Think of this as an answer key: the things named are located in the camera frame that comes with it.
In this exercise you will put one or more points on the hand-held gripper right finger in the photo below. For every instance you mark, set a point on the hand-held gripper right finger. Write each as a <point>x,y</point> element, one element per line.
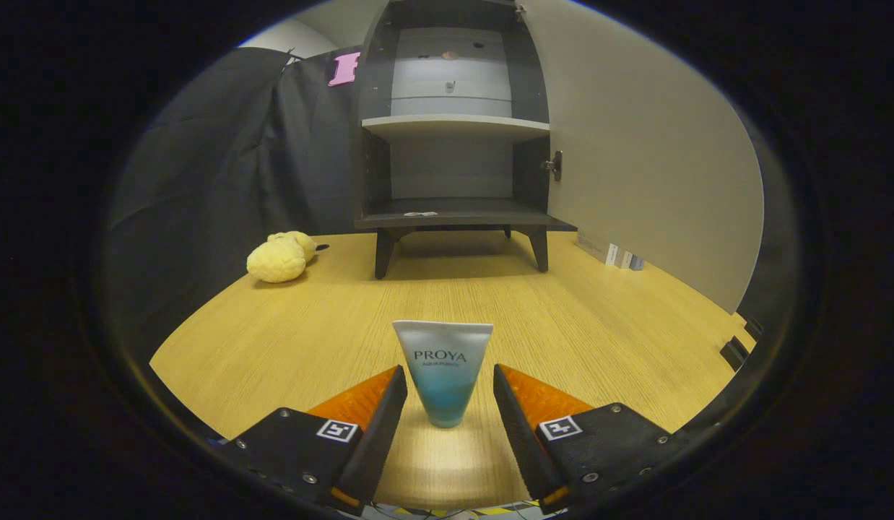
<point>523,440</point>

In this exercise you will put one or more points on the light grey cabinet shelf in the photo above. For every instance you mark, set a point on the light grey cabinet shelf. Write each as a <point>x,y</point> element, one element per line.
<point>454,128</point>

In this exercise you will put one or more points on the dark grey cabinet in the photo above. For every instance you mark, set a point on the dark grey cabinet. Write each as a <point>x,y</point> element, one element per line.
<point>483,211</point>

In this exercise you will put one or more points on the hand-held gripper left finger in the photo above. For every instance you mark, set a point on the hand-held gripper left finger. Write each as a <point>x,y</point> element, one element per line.
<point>375,440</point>

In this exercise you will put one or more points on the small black block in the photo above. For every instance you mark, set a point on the small black block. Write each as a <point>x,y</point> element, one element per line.
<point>754,328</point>
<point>734,354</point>

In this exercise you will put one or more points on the blue and white tube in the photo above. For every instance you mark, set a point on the blue and white tube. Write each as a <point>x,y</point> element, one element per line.
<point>443,383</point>

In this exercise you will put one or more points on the black backdrop cloth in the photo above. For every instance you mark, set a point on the black backdrop cloth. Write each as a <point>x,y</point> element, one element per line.
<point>223,166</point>

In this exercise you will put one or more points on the white cover book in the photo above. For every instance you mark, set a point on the white cover book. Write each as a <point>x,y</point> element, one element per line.
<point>612,254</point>

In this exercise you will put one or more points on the yellow plush toy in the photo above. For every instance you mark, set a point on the yellow plush toy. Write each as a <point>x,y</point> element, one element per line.
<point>277,260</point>

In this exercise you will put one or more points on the light grey cabinet door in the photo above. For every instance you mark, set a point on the light grey cabinet door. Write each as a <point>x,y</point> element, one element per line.
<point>635,159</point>

